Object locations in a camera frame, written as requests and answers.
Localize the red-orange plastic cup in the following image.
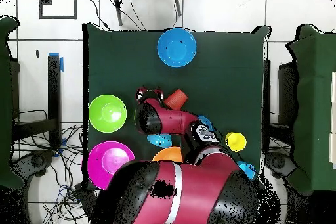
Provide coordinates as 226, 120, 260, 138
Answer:
163, 89, 189, 111

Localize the small cyan plastic bowl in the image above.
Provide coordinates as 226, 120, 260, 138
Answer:
146, 133, 173, 148

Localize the large blue plastic bowl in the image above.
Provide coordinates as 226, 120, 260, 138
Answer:
157, 27, 198, 68

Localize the white boxes stack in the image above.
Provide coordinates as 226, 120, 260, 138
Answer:
329, 70, 336, 170

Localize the lime green plastic bowl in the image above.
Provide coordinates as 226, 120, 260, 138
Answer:
88, 94, 128, 133

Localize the medium translucent blue bowl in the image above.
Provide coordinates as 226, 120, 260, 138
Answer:
198, 115, 214, 132

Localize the orange plastic bowl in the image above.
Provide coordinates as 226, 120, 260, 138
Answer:
152, 146, 184, 164

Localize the dark green tablecloth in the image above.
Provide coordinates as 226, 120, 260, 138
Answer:
81, 22, 272, 192

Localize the magenta pink plastic bowl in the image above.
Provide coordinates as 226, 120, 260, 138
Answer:
87, 140, 137, 190

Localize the blue tape strip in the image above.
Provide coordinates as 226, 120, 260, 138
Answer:
48, 52, 64, 72

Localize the yellow plastic cup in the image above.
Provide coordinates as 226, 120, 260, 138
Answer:
224, 131, 247, 153

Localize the black power brick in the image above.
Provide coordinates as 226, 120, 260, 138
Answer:
73, 182, 99, 219

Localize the light blue plastic cup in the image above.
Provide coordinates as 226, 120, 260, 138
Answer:
236, 160, 257, 181

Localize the green cloth covered side table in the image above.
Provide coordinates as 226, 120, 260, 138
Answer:
285, 24, 336, 196
0, 15, 26, 190

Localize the black cable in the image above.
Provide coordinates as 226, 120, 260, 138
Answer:
84, 0, 112, 31

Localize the black metal table frame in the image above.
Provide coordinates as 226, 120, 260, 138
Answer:
262, 59, 299, 154
11, 54, 62, 151

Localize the tangle of floor cables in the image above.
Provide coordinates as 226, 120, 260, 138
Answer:
12, 109, 90, 224

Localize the gray pedestal foot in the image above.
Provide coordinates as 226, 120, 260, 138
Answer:
11, 149, 55, 180
264, 151, 299, 180

